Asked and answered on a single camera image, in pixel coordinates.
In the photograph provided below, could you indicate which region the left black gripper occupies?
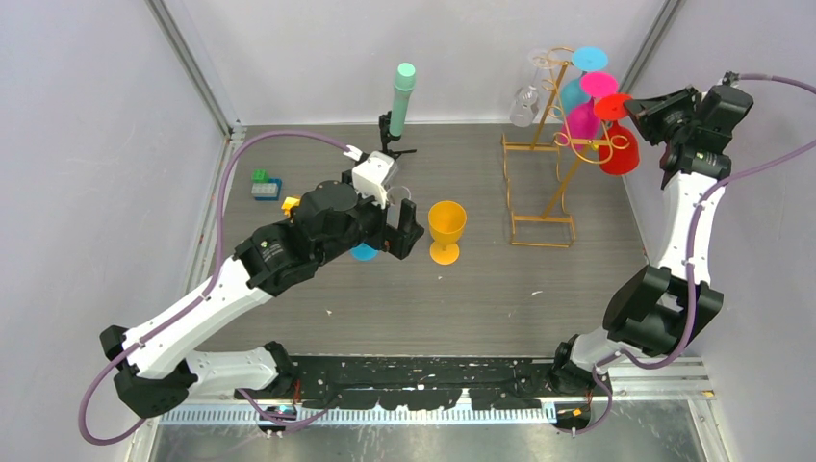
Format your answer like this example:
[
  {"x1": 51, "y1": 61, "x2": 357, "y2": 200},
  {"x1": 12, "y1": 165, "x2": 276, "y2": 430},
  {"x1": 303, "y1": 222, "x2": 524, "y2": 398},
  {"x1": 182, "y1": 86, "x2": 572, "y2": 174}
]
[{"x1": 315, "y1": 183, "x2": 423, "y2": 268}]

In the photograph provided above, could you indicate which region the clear wine glass front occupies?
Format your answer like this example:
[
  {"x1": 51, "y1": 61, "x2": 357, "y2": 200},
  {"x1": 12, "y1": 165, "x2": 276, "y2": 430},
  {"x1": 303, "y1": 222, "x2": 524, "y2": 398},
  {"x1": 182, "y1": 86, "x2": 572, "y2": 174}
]
[{"x1": 387, "y1": 186, "x2": 412, "y2": 206}]

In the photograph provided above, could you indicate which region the clear wine glass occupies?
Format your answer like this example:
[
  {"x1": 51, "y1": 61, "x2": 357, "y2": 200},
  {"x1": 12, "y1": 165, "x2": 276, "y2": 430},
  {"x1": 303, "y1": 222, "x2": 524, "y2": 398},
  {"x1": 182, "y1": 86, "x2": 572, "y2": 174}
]
[
  {"x1": 509, "y1": 48, "x2": 555, "y2": 128},
  {"x1": 387, "y1": 186, "x2": 412, "y2": 206}
]

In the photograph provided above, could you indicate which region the orange wine glass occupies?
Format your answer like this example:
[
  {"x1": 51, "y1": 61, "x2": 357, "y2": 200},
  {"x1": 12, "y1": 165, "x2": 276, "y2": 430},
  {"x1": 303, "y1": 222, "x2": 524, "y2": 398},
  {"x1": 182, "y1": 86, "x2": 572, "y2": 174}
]
[{"x1": 428, "y1": 200, "x2": 467, "y2": 266}]

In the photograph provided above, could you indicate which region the blue wine glass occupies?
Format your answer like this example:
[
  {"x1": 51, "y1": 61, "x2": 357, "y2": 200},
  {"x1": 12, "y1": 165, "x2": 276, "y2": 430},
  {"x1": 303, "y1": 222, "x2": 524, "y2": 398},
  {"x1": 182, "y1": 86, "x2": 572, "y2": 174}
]
[{"x1": 349, "y1": 244, "x2": 379, "y2": 262}]

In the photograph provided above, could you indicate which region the red wine glass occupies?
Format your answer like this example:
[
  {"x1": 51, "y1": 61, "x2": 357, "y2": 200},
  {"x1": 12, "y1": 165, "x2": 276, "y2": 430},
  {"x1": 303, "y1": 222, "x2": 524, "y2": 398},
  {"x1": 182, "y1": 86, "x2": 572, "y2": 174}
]
[{"x1": 594, "y1": 93, "x2": 640, "y2": 176}]

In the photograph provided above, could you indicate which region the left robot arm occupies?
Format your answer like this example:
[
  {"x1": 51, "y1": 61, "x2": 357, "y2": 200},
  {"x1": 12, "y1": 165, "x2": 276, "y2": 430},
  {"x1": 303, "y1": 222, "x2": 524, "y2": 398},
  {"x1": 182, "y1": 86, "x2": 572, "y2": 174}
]
[{"x1": 100, "y1": 181, "x2": 424, "y2": 419}]

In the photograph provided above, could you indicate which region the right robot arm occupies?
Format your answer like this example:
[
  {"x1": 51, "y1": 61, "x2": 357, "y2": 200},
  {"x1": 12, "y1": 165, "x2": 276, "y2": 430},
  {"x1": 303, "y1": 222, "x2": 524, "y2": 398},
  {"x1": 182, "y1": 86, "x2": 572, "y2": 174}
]
[{"x1": 547, "y1": 84, "x2": 753, "y2": 396}]

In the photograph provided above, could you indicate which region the magenta wine glass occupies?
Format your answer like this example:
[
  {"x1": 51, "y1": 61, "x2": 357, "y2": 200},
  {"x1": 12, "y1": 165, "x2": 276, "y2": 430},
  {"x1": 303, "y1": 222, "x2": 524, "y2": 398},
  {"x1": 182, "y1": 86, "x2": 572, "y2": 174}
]
[{"x1": 565, "y1": 71, "x2": 619, "y2": 141}]

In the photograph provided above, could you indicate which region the cyan wine glass back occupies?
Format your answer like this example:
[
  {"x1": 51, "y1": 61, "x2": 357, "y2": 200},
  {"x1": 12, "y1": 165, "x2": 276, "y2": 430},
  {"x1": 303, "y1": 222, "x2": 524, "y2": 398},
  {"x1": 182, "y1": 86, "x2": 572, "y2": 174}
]
[{"x1": 554, "y1": 46, "x2": 608, "y2": 119}]

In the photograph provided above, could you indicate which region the clear wine glass back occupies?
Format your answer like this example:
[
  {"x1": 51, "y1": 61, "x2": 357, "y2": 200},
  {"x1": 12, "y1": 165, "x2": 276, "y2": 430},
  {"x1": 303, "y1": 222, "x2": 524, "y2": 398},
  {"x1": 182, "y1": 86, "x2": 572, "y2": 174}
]
[{"x1": 509, "y1": 48, "x2": 555, "y2": 128}]

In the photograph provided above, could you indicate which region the blue toy block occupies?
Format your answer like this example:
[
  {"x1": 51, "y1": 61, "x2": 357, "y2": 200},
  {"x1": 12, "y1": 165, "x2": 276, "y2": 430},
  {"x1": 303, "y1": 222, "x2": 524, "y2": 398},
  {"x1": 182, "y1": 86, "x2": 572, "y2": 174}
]
[{"x1": 250, "y1": 178, "x2": 282, "y2": 201}]

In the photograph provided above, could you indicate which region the mint green microphone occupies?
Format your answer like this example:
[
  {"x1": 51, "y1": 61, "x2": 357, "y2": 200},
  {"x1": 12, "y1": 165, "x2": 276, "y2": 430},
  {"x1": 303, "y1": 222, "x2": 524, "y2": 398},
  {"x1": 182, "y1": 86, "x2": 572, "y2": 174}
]
[{"x1": 389, "y1": 63, "x2": 417, "y2": 139}]

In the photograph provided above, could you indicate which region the green toy block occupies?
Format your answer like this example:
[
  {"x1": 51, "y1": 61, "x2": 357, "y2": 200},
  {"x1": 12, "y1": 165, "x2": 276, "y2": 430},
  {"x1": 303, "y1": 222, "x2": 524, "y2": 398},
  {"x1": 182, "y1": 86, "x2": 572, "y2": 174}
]
[{"x1": 251, "y1": 168, "x2": 269, "y2": 184}]

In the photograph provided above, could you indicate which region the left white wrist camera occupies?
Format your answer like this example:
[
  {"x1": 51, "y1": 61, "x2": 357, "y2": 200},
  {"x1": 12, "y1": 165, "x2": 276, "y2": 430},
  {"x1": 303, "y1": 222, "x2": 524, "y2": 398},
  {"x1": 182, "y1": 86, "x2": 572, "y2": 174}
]
[{"x1": 351, "y1": 151, "x2": 398, "y2": 209}]

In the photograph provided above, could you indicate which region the gold wire glass rack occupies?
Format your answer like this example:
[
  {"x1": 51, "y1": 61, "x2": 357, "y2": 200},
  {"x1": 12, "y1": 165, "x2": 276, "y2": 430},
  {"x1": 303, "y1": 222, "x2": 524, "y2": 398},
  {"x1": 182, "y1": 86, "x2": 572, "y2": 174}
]
[{"x1": 499, "y1": 45, "x2": 632, "y2": 249}]

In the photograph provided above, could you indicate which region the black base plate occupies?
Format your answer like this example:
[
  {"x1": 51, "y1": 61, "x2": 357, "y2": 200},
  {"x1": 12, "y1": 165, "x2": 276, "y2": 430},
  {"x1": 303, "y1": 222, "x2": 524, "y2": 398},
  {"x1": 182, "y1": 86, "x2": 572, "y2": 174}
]
[{"x1": 232, "y1": 354, "x2": 613, "y2": 413}]

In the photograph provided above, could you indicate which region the aluminium frame rail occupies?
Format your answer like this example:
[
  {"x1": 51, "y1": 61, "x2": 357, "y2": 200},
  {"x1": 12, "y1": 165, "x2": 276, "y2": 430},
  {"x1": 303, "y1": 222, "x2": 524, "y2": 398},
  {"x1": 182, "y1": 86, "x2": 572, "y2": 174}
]
[{"x1": 155, "y1": 359, "x2": 716, "y2": 428}]

